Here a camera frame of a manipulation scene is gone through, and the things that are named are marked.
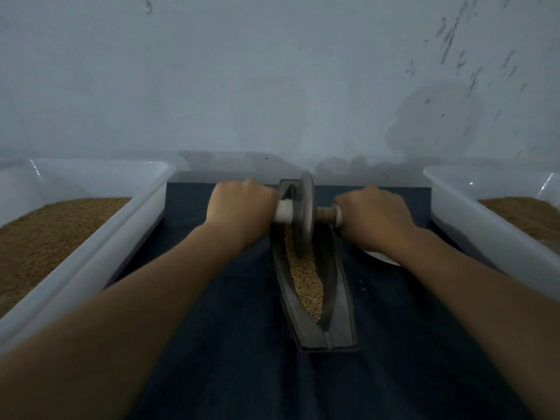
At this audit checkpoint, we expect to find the person's left hand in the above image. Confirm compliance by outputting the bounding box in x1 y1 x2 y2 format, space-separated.
205 178 279 252

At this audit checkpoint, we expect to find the person's right hand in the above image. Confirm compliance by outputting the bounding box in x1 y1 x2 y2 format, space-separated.
333 186 419 261

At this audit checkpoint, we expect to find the metal grinding wheel with handles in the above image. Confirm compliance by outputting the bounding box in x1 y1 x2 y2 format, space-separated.
273 172 344 259

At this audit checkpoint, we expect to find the small ground grain portion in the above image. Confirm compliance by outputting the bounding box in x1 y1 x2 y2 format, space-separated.
285 225 325 323

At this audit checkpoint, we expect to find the white plastic tray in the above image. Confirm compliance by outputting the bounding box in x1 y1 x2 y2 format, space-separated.
422 164 560 303
0 158 178 351

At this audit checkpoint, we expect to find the boat-shaped metal grinding trough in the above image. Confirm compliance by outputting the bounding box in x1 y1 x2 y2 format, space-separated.
269 179 359 352

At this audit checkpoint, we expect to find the person's right forearm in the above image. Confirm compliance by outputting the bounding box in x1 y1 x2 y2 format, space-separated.
385 233 560 420

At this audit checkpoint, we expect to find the person's left forearm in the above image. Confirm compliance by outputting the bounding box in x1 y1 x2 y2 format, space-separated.
0 225 246 420

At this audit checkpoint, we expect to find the white round plate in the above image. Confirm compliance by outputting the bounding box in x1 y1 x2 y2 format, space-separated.
363 249 402 267

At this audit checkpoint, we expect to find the dark blue tablecloth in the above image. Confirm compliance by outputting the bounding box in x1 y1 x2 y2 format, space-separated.
109 181 535 420

